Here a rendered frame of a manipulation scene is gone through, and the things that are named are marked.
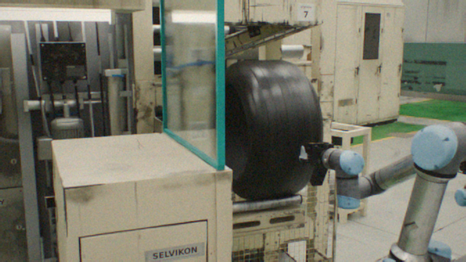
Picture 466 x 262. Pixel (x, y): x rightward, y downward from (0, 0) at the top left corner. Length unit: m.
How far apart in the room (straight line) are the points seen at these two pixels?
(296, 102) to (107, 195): 1.01
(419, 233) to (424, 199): 0.10
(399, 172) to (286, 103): 0.52
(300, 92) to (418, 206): 0.72
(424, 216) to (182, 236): 0.69
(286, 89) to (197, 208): 0.87
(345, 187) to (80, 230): 0.89
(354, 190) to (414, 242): 0.27
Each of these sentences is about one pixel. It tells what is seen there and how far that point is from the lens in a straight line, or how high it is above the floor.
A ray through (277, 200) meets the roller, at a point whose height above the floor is 0.91.
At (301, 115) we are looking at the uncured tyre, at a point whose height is 1.29.
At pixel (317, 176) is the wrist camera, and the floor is 1.09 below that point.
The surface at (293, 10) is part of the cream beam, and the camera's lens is 2.47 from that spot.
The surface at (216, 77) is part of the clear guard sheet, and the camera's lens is 1.22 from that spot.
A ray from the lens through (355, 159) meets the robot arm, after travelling 1.70.
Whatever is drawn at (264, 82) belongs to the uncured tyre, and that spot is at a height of 1.41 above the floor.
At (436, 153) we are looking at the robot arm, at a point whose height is 1.29.
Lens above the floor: 1.59
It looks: 11 degrees down
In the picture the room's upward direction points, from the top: straight up
